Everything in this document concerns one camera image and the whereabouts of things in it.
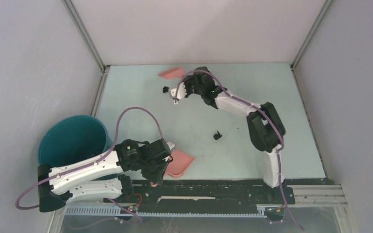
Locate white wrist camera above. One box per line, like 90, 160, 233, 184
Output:
167, 141, 175, 150
169, 82, 187, 104

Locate aluminium corner post left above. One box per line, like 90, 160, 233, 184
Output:
62, 0, 110, 117

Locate teal plastic bucket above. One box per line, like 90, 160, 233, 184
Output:
37, 115, 113, 167

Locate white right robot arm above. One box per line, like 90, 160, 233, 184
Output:
170, 67, 286, 203

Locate aluminium corner post right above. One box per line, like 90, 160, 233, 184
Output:
290, 0, 335, 72

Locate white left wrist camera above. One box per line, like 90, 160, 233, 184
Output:
167, 141, 175, 150

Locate white cable duct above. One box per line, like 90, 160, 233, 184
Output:
64, 205, 266, 218

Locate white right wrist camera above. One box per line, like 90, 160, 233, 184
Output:
169, 82, 187, 104

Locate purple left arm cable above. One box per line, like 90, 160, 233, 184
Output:
15, 107, 165, 211

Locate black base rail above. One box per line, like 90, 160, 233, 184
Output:
115, 179, 295, 212

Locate black paper scrap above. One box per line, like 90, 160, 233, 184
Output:
213, 131, 222, 140
162, 86, 169, 93

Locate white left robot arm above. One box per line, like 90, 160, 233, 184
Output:
38, 139, 175, 213

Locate pink hand brush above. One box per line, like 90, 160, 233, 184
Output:
158, 67, 185, 79

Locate pink dustpan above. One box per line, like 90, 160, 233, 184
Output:
150, 149, 195, 187

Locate aluminium corner post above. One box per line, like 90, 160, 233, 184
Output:
62, 0, 110, 117
290, 0, 335, 72

